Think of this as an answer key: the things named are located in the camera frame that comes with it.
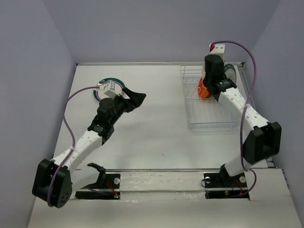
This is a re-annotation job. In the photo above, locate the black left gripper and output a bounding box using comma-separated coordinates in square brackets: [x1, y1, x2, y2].
[109, 87, 145, 125]

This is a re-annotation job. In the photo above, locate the large green red rimmed plate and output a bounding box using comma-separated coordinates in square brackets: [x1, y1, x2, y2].
[93, 77, 125, 102]

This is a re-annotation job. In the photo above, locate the orange plate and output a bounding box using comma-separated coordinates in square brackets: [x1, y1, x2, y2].
[198, 77, 211, 99]

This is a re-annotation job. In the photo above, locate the white plate green lettered rim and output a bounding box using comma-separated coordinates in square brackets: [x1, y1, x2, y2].
[224, 64, 237, 83]

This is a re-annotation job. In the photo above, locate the cream plate with black patch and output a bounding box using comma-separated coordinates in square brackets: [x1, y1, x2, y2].
[201, 66, 206, 80]

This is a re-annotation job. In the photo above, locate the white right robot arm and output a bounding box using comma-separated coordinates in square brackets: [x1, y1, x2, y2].
[203, 55, 282, 186]

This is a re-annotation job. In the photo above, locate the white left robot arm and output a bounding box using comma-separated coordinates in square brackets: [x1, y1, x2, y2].
[32, 87, 146, 208]

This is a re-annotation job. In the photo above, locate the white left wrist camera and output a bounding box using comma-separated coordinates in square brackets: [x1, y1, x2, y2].
[103, 80, 119, 98]

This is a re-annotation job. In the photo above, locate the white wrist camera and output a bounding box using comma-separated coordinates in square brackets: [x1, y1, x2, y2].
[209, 44, 225, 55]
[103, 80, 119, 98]

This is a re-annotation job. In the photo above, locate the white wire dish rack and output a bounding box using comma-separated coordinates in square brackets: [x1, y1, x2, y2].
[180, 65, 238, 131]

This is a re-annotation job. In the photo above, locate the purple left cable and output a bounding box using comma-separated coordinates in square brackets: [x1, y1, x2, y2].
[47, 86, 100, 207]

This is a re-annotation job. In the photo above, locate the purple cable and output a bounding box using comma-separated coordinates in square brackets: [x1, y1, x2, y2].
[211, 40, 258, 197]
[47, 86, 100, 207]

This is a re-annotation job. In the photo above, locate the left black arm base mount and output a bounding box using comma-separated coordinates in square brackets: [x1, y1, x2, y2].
[75, 173, 121, 200]

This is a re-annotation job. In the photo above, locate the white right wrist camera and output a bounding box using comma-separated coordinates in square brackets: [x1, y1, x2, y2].
[209, 44, 225, 55]

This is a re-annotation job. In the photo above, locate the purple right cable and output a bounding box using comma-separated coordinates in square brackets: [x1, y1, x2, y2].
[211, 40, 258, 197]

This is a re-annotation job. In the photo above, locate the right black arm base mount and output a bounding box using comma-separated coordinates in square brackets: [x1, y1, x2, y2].
[201, 172, 249, 199]

